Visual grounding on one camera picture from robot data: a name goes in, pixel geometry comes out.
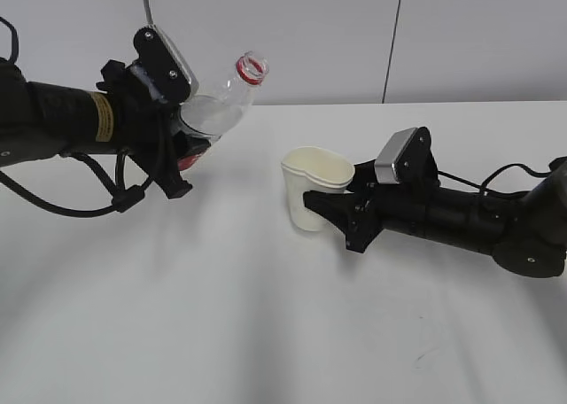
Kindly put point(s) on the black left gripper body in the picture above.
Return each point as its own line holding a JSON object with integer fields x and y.
{"x": 144, "y": 102}

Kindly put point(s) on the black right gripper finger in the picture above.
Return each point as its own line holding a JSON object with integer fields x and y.
{"x": 337, "y": 209}
{"x": 364, "y": 178}

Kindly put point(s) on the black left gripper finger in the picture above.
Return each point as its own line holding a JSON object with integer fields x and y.
{"x": 165, "y": 172}

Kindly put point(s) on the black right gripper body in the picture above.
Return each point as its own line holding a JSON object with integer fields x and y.
{"x": 398, "y": 207}

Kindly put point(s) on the white paper cup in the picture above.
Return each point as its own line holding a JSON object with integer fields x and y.
{"x": 313, "y": 168}

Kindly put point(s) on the clear plastic water bottle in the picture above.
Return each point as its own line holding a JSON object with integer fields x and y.
{"x": 223, "y": 98}

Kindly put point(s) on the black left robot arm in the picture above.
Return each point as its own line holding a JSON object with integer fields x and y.
{"x": 40, "y": 121}

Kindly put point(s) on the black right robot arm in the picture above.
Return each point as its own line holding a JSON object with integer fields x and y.
{"x": 524, "y": 232}

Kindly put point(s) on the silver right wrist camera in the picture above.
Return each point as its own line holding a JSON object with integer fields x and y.
{"x": 403, "y": 158}

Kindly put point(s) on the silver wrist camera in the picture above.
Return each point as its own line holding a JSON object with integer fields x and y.
{"x": 403, "y": 158}
{"x": 164, "y": 65}

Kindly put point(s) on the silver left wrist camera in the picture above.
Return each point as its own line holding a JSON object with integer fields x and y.
{"x": 164, "y": 65}

